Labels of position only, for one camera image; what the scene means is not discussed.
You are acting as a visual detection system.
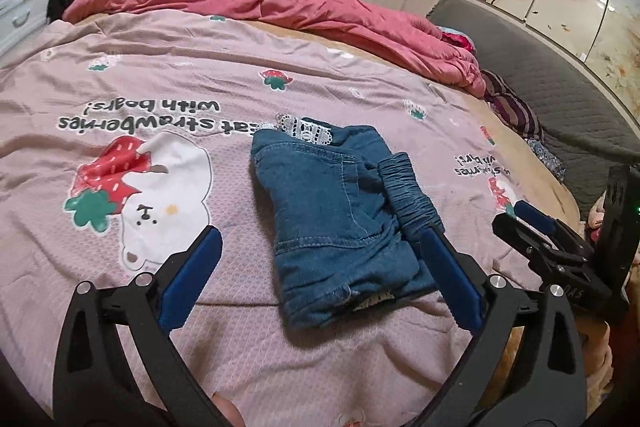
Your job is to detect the blue denim lace-trimmed pants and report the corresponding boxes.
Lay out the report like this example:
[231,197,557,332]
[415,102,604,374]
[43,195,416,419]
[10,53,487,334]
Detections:
[250,115,444,329]

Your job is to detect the person's left hand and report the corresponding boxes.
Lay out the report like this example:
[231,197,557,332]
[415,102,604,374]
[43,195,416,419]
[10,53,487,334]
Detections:
[212,392,245,427]

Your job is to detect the pile of clothes beside bed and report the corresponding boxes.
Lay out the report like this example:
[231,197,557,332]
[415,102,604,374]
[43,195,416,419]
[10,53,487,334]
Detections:
[585,192,639,268]

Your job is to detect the grey padded headboard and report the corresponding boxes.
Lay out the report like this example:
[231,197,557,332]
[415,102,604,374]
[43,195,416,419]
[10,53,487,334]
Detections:
[427,0,639,216]

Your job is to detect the striped purple pillow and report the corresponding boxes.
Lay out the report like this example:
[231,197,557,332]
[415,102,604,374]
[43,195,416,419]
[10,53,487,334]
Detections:
[480,69,544,142]

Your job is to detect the pink strawberry bear bedsheet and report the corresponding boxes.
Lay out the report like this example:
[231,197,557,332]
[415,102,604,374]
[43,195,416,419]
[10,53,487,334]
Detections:
[1,11,539,426]

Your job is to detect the red pink quilt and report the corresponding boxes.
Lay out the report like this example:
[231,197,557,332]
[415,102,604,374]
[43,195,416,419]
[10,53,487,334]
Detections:
[63,0,486,98]

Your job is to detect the tree painting wall panels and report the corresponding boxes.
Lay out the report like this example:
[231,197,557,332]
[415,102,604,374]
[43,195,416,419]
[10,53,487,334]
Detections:
[480,0,639,116]

